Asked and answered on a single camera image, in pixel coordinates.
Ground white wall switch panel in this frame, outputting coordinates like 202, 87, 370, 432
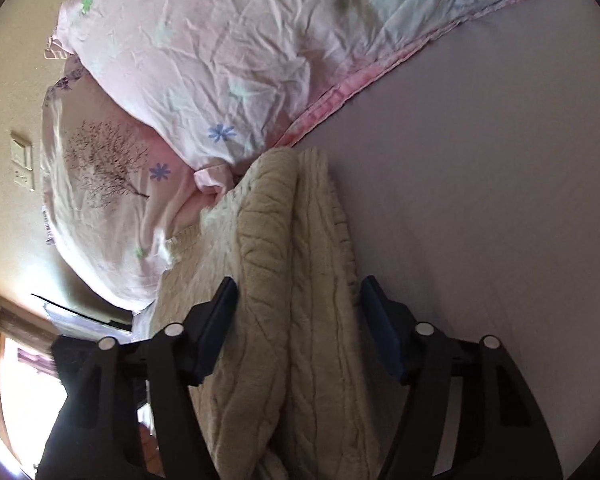
10, 131, 34, 172

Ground cream cable-knit sweater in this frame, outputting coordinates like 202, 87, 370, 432
150, 146, 412, 480

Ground pink floral quilt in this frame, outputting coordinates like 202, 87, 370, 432
44, 0, 578, 171

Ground window with curtain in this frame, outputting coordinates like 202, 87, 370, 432
0, 295, 71, 476

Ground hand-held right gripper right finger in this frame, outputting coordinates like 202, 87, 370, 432
360, 276, 565, 480

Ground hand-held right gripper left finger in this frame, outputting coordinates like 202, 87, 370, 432
36, 276, 239, 480

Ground pink tree-print pillow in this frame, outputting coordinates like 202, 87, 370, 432
40, 57, 241, 313

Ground white wall socket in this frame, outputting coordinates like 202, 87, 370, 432
13, 166, 36, 192

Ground lavender bed sheet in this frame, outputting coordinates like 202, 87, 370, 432
275, 0, 600, 480

